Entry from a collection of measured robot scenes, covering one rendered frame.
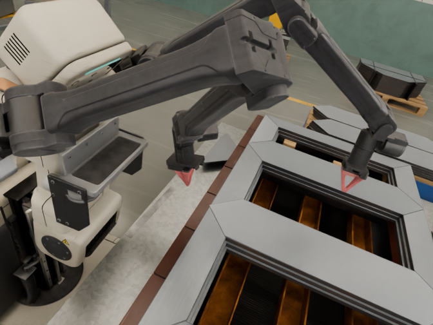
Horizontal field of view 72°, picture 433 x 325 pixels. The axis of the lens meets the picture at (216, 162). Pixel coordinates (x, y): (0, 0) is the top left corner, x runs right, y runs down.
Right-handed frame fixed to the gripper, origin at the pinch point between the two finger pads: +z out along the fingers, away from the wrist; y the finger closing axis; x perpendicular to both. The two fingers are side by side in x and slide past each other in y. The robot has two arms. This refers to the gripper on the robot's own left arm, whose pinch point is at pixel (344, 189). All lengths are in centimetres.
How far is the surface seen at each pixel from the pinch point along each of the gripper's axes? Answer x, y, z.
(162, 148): 123, 125, 68
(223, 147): 51, 41, 16
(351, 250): -7.9, -7.8, 15.5
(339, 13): 23, 663, -131
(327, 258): -0.7, -14.9, 16.9
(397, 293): -20.8, -16.4, 18.0
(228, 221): 30.2, -17.7, 16.2
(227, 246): 27.7, -23.6, 20.4
